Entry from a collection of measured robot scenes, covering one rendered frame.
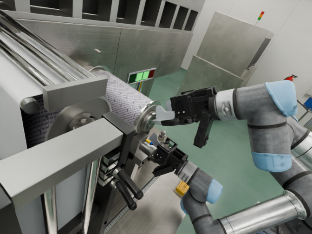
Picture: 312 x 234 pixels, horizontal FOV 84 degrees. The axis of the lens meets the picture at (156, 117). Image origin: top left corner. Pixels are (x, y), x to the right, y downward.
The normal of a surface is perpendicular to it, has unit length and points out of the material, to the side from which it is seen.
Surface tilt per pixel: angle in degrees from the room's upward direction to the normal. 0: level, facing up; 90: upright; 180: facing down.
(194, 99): 90
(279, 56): 90
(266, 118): 82
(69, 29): 90
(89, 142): 0
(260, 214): 29
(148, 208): 0
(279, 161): 70
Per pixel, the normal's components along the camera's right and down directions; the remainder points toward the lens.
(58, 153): 0.29, -0.78
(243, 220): -0.18, -0.68
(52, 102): 0.77, 0.54
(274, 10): -0.56, 0.33
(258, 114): -0.73, 0.25
